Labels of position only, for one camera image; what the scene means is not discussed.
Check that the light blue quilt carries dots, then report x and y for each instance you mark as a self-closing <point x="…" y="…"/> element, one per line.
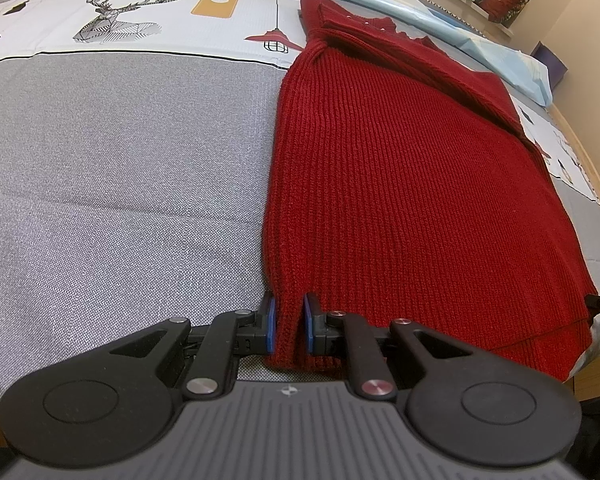
<point x="430" y="15"/>

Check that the printed grey bedsheet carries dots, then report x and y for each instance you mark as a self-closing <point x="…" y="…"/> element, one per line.
<point x="120" y="170"/>

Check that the purple box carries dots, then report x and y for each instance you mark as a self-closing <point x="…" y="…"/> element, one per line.
<point x="551" y="67"/>

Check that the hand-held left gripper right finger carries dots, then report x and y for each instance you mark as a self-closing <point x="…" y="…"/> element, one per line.
<point x="310" y="326"/>

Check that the red knitted sweater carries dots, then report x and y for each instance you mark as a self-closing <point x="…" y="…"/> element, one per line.
<point x="410" y="185"/>

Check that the wooden bed side rail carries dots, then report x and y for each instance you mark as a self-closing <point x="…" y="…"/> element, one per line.
<point x="587" y="160"/>

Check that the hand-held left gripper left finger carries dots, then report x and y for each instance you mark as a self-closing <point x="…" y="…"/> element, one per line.
<point x="270" y="324"/>

